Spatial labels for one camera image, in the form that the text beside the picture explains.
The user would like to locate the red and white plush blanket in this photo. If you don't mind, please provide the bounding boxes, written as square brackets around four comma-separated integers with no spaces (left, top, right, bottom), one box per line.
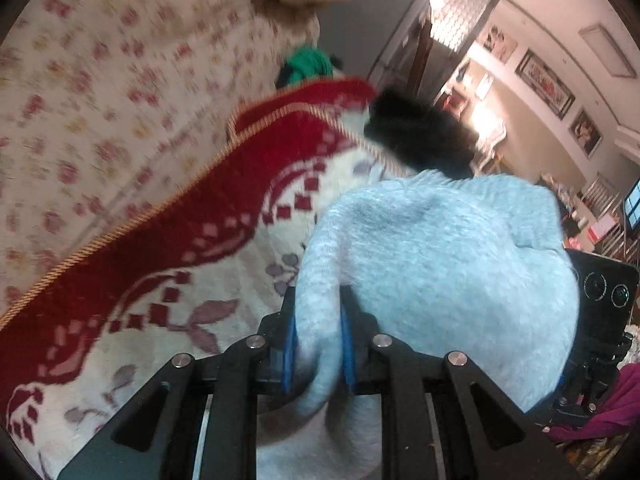
[0,77,416,480]

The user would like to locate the magenta clothing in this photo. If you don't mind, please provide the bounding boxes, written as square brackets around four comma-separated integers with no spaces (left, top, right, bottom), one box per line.
[550,362,640,443]

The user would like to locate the black fluffy cloth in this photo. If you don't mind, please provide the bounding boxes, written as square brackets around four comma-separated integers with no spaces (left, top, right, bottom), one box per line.
[364,87,480,180]

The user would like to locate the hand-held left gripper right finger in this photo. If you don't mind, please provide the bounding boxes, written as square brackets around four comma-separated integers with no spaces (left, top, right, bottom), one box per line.
[339,285,583,480]

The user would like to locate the floral bed sheet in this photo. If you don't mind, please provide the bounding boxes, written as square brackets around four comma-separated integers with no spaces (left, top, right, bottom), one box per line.
[0,0,321,317]

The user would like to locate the small framed wall picture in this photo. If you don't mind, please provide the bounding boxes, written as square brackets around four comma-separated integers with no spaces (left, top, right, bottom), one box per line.
[568,108,603,157]

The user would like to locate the green cloth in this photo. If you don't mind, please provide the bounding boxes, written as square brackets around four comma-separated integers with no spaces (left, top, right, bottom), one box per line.
[277,46,335,86]

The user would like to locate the long framed wall picture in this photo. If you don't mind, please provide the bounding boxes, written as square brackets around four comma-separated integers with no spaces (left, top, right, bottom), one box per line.
[515,49,576,120]

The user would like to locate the grey fleece pants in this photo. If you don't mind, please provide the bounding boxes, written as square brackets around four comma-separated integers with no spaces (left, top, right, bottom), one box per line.
[255,169,581,480]

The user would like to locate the unframed wall poster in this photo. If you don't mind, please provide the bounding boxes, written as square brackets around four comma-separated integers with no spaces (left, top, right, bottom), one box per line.
[477,25,518,63]

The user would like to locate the dark grey cabinet panel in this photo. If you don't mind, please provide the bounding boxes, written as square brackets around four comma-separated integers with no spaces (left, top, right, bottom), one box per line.
[317,0,432,92]

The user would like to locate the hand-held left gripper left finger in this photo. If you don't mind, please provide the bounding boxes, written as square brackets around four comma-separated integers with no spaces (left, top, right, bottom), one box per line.
[57,285,301,480]

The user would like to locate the rectangular ceiling light panel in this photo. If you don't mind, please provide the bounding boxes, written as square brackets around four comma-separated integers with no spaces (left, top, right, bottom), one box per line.
[579,22,637,78]

